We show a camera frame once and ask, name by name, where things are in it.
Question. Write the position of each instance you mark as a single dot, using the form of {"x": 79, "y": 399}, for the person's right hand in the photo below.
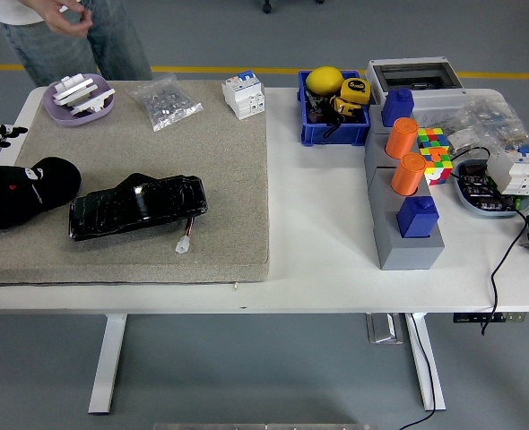
{"x": 65, "y": 20}

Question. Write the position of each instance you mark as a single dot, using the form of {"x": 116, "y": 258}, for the blue square block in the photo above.
{"x": 396, "y": 107}
{"x": 418, "y": 219}

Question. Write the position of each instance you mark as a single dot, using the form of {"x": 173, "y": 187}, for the clear bag with white label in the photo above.
{"x": 466, "y": 140}

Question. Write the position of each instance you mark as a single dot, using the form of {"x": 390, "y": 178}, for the grey electrical enclosure box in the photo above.
{"x": 439, "y": 99}

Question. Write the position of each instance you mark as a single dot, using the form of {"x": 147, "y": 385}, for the blue plastic bin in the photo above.
{"x": 336, "y": 134}

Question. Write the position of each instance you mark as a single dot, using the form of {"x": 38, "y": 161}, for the purple tray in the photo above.
{"x": 67, "y": 119}

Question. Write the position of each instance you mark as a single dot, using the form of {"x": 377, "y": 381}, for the black power strip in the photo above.
{"x": 488, "y": 318}

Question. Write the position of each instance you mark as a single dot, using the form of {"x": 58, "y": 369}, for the grey metal box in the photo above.
{"x": 383, "y": 329}

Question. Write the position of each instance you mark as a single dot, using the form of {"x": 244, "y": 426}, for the grey-brown mat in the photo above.
{"x": 228, "y": 201}

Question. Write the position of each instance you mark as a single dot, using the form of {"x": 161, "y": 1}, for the person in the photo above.
{"x": 112, "y": 45}

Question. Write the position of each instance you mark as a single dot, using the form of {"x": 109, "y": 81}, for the black electronic module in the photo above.
{"x": 488, "y": 199}
{"x": 473, "y": 172}

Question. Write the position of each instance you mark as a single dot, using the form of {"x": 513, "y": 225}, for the colourful puzzle cube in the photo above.
{"x": 439, "y": 168}
{"x": 434, "y": 138}

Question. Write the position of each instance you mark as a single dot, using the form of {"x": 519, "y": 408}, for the white table leg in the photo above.
{"x": 426, "y": 358}
{"x": 107, "y": 363}

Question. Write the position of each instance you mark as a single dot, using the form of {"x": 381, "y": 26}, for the clear bag of parts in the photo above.
{"x": 497, "y": 116}

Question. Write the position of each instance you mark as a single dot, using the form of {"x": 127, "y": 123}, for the grey shape holder base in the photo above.
{"x": 408, "y": 255}

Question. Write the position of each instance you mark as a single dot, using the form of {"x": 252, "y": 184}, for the brown round object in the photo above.
{"x": 319, "y": 117}

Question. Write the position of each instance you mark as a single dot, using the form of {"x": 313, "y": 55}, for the orange cylinder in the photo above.
{"x": 401, "y": 139}
{"x": 408, "y": 175}

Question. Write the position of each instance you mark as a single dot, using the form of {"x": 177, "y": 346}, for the white circuit breaker blue lever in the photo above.
{"x": 515, "y": 172}
{"x": 243, "y": 96}

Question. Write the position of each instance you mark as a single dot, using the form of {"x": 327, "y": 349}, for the blue-grey tray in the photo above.
{"x": 479, "y": 211}

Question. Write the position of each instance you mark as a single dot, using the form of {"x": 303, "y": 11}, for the yellow tape measure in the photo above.
{"x": 355, "y": 91}
{"x": 345, "y": 107}

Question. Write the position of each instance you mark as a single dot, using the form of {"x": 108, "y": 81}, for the clear bag of screws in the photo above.
{"x": 166, "y": 105}

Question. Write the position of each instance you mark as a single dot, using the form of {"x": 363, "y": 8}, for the yellow ball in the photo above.
{"x": 323, "y": 80}

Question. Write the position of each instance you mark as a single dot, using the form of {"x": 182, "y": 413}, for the white plastic bracket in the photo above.
{"x": 95, "y": 102}
{"x": 74, "y": 87}

